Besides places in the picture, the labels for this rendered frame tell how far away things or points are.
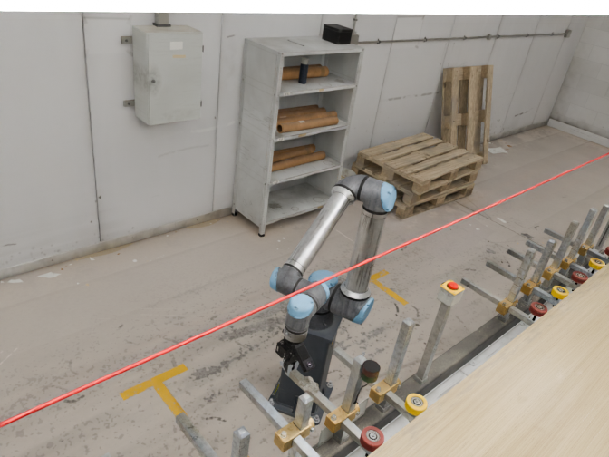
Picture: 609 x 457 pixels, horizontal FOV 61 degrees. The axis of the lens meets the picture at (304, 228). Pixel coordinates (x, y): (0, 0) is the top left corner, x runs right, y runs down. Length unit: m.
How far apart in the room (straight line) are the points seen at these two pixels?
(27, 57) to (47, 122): 0.41
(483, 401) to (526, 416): 0.16
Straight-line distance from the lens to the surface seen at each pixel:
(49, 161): 3.80
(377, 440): 1.90
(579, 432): 2.28
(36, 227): 3.98
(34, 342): 3.56
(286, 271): 2.02
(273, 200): 4.77
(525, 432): 2.16
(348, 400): 1.95
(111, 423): 3.05
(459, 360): 2.62
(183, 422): 1.79
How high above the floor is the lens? 2.37
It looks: 30 degrees down
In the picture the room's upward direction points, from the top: 9 degrees clockwise
